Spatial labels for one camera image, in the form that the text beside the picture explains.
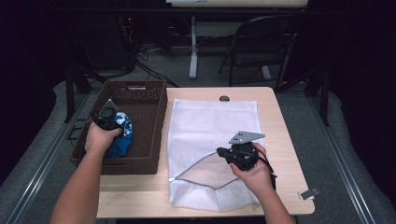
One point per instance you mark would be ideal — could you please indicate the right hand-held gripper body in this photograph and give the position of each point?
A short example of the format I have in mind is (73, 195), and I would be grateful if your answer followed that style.
(244, 155)

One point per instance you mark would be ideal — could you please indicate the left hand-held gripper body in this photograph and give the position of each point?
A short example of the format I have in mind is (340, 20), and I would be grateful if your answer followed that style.
(108, 116)

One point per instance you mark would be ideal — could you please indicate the white mesh laundry bag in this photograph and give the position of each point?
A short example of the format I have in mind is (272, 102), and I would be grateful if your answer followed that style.
(205, 127)

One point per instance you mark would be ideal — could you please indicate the blue garment with white print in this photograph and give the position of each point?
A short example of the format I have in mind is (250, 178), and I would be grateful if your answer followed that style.
(123, 144)

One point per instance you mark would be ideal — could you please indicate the brown woven basket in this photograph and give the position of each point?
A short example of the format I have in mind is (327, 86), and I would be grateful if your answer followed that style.
(149, 149)

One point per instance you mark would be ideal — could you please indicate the person's left hand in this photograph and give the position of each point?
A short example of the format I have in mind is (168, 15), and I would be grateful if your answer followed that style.
(98, 140)

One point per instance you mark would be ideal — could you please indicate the person's right hand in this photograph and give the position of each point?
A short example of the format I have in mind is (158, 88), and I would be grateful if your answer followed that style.
(258, 177)

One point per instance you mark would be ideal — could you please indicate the black metal stand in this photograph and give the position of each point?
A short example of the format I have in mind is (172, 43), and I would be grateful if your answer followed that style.
(69, 93)
(325, 99)

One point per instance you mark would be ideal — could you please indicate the dark computer tower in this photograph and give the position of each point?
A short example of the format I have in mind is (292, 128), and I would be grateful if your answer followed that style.
(127, 40)

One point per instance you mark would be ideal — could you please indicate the white desk leg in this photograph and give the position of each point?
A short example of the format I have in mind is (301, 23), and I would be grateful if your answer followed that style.
(193, 56)

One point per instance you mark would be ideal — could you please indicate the black folding chair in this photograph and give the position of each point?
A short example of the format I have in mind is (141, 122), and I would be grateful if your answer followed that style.
(264, 28)

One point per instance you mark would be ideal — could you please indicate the light background desk top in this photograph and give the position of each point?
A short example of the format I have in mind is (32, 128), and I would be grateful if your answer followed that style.
(243, 3)

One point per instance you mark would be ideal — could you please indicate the grey metal table bracket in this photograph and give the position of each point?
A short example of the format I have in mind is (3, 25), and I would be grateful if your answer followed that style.
(308, 193)

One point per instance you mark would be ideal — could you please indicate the metal floor rail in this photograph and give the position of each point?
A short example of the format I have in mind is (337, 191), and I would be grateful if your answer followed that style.
(342, 161)
(40, 165)

